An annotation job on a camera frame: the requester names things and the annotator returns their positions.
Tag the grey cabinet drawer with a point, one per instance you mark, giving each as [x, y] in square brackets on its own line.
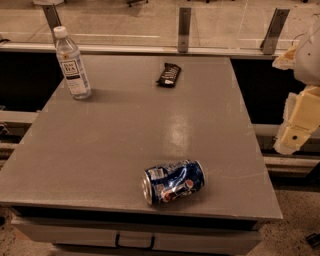
[95, 237]

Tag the metal window rail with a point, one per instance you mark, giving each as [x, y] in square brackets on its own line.
[97, 49]

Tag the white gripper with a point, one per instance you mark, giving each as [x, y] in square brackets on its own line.
[310, 61]

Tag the right metal bracket post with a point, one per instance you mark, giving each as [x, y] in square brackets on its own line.
[270, 41]

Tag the blue pepsi can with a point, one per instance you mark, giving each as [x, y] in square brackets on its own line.
[167, 182]

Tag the middle metal bracket post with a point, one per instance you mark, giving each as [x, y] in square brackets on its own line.
[184, 29]

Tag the metal bracket post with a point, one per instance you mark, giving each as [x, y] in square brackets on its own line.
[50, 12]
[270, 41]
[184, 29]

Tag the black drawer handle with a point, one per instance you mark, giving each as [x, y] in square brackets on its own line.
[134, 240]

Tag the clear plastic water bottle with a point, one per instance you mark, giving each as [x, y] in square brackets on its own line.
[71, 64]

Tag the left metal bracket post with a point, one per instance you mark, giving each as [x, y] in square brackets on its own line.
[50, 12]

